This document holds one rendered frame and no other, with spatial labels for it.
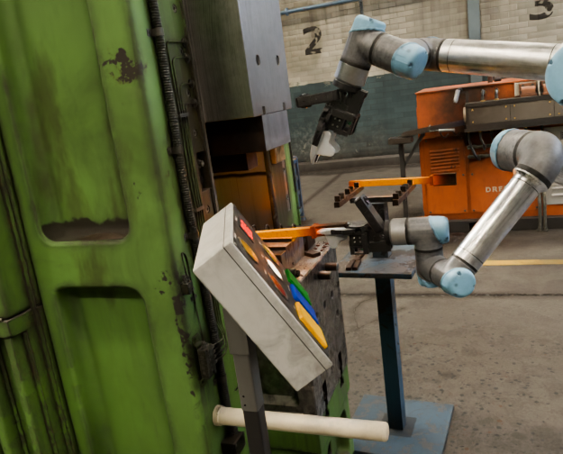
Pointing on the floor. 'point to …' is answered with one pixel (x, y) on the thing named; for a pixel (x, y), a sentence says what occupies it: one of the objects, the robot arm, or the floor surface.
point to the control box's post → (252, 403)
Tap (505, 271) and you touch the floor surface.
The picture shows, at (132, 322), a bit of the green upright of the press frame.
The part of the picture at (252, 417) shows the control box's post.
